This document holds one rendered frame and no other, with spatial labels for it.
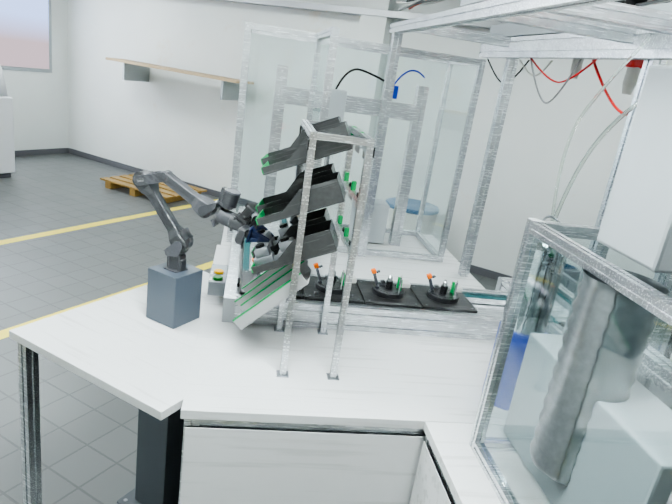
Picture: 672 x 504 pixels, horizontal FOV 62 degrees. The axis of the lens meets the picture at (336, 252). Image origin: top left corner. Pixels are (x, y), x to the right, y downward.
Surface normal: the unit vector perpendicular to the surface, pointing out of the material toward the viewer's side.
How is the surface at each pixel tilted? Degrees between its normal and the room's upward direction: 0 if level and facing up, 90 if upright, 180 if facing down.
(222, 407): 0
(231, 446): 90
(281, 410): 0
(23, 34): 90
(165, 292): 90
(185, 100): 90
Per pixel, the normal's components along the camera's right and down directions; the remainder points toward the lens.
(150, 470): -0.48, 0.21
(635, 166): -0.98, -0.09
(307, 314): 0.13, 0.33
